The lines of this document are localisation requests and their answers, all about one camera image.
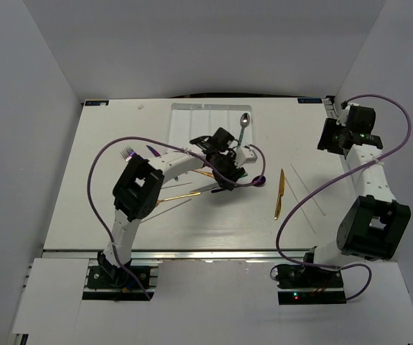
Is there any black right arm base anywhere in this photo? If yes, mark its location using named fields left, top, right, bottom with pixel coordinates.
left=269, top=264, right=346, bottom=305

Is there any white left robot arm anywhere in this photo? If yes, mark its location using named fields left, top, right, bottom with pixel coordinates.
left=98, top=127, right=257, bottom=287

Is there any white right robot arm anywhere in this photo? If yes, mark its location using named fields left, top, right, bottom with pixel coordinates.
left=300, top=103, right=411, bottom=287

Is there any silver fork teal handle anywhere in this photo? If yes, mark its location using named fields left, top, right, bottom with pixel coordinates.
left=121, top=147, right=134, bottom=162

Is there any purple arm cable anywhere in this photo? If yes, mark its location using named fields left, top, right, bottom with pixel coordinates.
left=87, top=135, right=266, bottom=301
left=270, top=93, right=413, bottom=301

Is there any gold ornate fork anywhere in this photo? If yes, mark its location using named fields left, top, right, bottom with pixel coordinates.
left=191, top=170, right=214, bottom=178

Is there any gold spoon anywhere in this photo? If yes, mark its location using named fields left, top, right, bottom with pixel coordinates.
left=157, top=191, right=202, bottom=206

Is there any silver spoon teal handle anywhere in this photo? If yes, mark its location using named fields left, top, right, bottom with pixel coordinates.
left=237, top=112, right=251, bottom=147

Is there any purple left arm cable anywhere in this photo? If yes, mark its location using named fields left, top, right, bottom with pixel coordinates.
left=87, top=135, right=266, bottom=301

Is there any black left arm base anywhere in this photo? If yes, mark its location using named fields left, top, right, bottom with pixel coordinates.
left=82, top=262, right=159, bottom=302

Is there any purple iridescent knife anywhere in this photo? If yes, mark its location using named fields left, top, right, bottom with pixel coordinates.
left=147, top=145, right=161, bottom=157

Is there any silver knife teal handle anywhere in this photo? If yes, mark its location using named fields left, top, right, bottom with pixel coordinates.
left=190, top=170, right=249, bottom=194

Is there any purple iridescent spoon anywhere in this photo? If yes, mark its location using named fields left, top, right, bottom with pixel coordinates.
left=211, top=175, right=266, bottom=193

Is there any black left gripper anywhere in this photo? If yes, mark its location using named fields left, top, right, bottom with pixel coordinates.
left=211, top=151, right=245, bottom=191

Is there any white divided cutlery tray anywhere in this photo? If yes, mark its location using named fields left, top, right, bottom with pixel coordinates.
left=168, top=103, right=254, bottom=147

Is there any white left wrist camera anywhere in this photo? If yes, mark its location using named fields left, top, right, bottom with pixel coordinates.
left=234, top=147, right=257, bottom=167

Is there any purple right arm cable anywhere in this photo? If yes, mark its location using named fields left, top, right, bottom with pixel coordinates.
left=270, top=93, right=413, bottom=301

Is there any gold knife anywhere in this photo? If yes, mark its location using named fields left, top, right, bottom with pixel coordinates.
left=274, top=169, right=285, bottom=221

